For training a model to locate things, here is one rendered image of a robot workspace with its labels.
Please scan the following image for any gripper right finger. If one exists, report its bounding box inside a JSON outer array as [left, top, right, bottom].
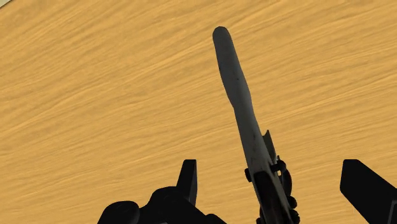
[[339, 158, 397, 224]]

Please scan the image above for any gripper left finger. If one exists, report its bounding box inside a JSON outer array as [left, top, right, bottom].
[[97, 158, 228, 224]]

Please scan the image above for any white handled black kitchen tool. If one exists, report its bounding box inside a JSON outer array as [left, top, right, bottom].
[[212, 26, 301, 224]]

